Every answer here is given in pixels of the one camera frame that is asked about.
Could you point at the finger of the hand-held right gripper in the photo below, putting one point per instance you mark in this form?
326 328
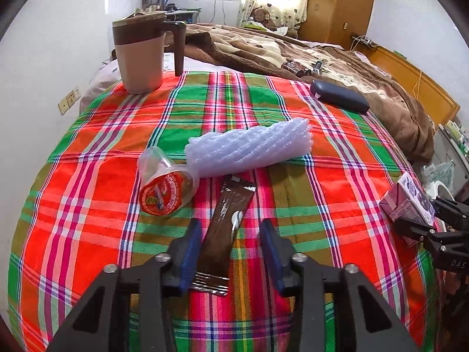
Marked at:
417 229
452 211

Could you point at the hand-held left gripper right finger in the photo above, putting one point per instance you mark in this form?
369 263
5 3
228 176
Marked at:
272 260

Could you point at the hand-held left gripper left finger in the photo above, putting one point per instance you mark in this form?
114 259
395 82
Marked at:
191 253

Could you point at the purple juice carton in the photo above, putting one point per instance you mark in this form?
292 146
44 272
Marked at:
403 205

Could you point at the white bin with plastic bag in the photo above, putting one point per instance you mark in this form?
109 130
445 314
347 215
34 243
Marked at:
438 179

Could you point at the brown cutlery packet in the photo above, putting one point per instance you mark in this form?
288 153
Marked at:
223 220

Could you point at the clear cup with red lid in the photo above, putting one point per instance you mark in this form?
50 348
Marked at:
165 194

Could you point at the cluttered side table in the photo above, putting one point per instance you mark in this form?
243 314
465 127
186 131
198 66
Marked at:
456 132

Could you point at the white bubble wrap roll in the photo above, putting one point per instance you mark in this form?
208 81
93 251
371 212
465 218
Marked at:
249 146

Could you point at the plaid bed cloth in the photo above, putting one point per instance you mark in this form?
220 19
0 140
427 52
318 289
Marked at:
91 190

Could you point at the brown fleece blanket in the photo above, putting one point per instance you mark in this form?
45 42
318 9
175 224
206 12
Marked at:
384 91

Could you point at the wooden headboard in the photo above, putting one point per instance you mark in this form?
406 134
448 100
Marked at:
421 77

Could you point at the dark blue glasses case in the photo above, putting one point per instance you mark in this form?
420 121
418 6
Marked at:
340 95

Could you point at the bunch of keys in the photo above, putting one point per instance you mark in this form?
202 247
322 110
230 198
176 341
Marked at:
319 66

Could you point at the small dark bottle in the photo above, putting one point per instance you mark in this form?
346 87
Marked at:
295 68

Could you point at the brown lidded pitcher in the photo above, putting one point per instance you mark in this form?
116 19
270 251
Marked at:
139 66

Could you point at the wooden wardrobe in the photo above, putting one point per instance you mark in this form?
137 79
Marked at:
340 3

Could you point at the cluttered desk shelf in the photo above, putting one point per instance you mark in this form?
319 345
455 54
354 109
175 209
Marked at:
183 14

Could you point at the brown teddy bear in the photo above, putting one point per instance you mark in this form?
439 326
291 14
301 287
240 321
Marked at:
262 16

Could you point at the beige wall socket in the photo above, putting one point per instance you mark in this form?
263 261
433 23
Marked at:
69 99

